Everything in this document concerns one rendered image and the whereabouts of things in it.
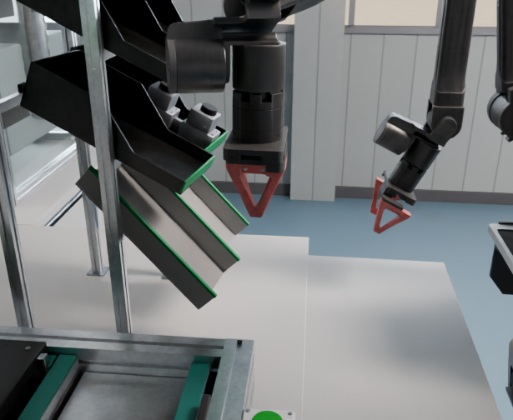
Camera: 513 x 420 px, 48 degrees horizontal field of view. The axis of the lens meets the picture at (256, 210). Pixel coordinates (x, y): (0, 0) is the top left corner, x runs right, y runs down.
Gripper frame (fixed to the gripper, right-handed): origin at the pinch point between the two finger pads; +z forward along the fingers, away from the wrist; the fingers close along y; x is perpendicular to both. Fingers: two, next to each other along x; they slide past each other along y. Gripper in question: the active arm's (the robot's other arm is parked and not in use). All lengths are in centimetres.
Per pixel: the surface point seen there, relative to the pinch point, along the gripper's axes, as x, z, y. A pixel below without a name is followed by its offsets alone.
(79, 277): -43, 38, -44
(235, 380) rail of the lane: -2.6, 27.2, -1.5
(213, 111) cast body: -11.1, -2.8, -35.2
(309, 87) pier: 4, 48, -303
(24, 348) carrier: -34.9, 26.8, -4.2
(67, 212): -66, 45, -92
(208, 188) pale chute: -13.5, 14.9, -42.9
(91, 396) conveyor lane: -24.0, 32.0, -1.1
